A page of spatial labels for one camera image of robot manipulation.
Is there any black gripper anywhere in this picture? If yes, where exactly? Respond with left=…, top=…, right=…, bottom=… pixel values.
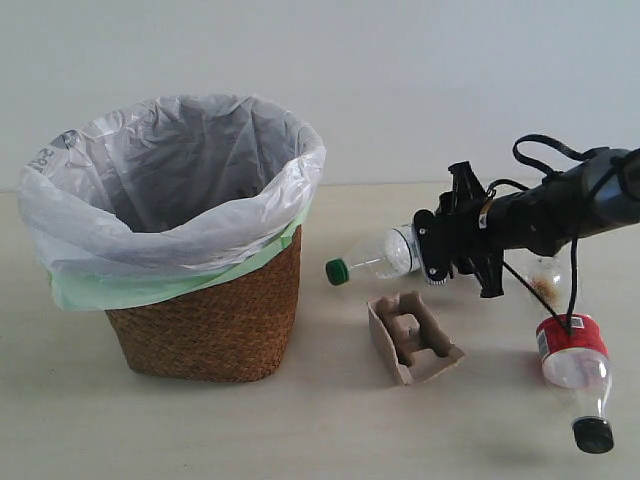
left=412, top=161, right=504, bottom=299

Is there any brown woven wicker basket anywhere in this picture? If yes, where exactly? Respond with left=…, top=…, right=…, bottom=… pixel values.
left=106, top=229, right=302, bottom=383

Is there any brown cardboard pulp tray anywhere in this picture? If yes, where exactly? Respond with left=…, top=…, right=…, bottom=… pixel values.
left=367, top=291, right=465, bottom=386

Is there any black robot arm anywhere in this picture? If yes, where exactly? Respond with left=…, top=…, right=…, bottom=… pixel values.
left=412, top=148, right=639, bottom=298

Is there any green label plastic bottle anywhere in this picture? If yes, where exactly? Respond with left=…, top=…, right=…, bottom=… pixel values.
left=325, top=224, right=421, bottom=286

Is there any red label plastic bottle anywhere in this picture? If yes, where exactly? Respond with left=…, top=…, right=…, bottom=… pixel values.
left=523, top=255, right=614, bottom=454

